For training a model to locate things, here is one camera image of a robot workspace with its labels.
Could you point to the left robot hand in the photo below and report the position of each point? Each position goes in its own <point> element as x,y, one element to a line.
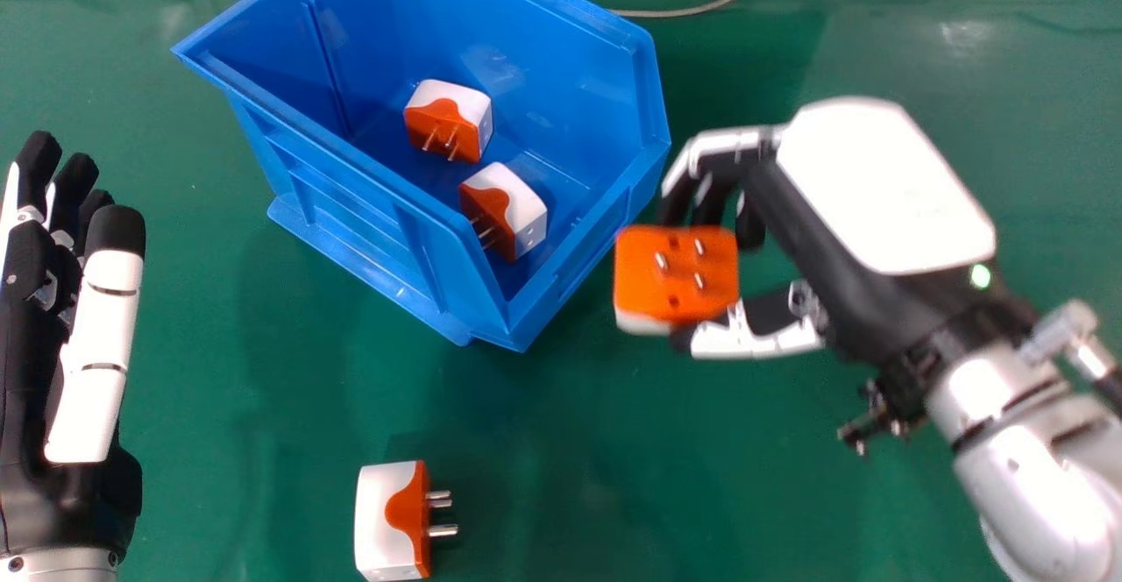
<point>53,372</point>

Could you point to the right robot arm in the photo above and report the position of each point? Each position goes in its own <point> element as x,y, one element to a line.
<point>1021,450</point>

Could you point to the blue plastic bin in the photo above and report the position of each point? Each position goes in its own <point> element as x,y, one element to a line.
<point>491,91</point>

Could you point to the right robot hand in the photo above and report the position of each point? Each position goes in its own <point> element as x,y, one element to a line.
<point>863,240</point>

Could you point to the white-and-orange plug adapter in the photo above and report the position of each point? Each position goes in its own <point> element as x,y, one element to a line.
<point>675,275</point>
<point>390,521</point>
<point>507,209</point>
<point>449,119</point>

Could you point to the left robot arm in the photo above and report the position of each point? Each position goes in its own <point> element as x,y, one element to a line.
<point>53,566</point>

